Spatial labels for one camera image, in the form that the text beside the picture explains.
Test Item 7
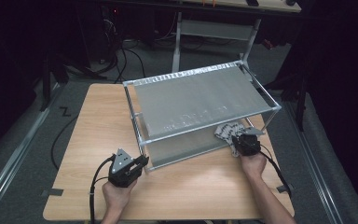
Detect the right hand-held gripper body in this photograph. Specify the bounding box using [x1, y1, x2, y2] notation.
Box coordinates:
[237, 127, 266, 157]

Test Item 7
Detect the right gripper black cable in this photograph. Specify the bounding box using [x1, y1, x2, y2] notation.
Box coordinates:
[258, 150, 293, 199]

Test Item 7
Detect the person's left hand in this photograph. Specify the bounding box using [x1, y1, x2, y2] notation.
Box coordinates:
[102, 179, 138, 215]

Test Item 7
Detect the tangle of black cables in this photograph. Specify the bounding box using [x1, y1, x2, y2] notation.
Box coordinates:
[101, 36, 147, 84]

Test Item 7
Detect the black-and-white striped cloth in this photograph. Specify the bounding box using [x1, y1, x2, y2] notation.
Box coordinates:
[213, 121, 253, 158]

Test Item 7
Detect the black floor cable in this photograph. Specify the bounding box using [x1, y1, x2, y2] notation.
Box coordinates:
[49, 114, 79, 172]

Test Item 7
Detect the dark computer tower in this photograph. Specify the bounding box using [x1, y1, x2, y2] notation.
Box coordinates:
[101, 4, 125, 63]

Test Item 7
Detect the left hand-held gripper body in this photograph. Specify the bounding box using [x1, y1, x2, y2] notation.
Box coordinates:
[107, 147, 138, 189]

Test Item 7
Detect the black stand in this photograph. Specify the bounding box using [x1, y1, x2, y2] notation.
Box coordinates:
[39, 50, 108, 112]
[253, 69, 309, 132]

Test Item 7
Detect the metal floor rail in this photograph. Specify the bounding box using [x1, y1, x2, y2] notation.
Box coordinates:
[0, 82, 62, 218]
[282, 99, 346, 224]

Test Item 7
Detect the grey two-tier shelf rack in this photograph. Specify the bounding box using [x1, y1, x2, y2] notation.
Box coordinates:
[122, 60, 282, 173]

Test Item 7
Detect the person's right hand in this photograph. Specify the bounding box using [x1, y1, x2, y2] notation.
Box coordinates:
[240, 153, 268, 180]

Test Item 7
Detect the white-legged wooden desk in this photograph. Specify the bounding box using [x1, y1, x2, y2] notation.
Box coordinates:
[171, 0, 302, 73]

